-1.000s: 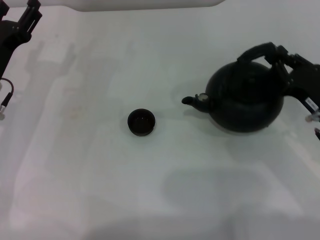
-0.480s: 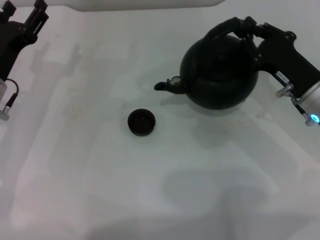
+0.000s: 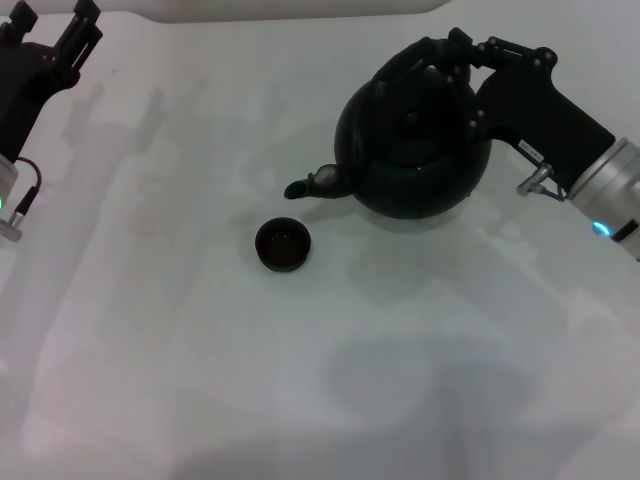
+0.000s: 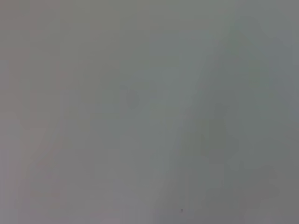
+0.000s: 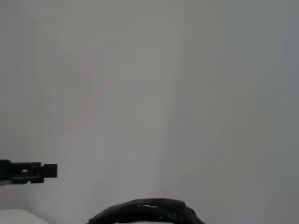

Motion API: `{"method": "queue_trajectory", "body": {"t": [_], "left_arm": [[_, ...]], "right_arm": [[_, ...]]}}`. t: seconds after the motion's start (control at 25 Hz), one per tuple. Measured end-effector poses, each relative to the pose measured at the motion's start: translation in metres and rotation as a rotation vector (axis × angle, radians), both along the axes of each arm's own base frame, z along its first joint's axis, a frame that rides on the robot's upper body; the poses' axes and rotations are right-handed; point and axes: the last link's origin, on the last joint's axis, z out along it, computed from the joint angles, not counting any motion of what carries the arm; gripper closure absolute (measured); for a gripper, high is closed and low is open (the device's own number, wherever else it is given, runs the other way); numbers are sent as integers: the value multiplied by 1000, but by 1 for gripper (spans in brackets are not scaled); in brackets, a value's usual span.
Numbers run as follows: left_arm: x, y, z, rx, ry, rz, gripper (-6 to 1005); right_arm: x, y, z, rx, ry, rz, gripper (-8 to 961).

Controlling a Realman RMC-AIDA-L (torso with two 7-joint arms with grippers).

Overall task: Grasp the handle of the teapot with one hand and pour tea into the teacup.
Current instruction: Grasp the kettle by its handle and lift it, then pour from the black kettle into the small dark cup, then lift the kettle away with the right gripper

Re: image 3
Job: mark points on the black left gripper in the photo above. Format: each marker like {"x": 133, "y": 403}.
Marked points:
{"x": 30, "y": 75}

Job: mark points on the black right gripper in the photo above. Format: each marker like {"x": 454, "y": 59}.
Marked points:
{"x": 540, "y": 115}

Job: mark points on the black round teapot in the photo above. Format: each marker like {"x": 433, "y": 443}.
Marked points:
{"x": 415, "y": 165}

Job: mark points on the black teacup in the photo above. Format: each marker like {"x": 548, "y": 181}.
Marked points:
{"x": 283, "y": 245}

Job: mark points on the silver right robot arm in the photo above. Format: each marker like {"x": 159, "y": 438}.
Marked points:
{"x": 610, "y": 200}

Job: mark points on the white rounded background panel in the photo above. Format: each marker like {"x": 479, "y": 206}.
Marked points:
{"x": 300, "y": 9}

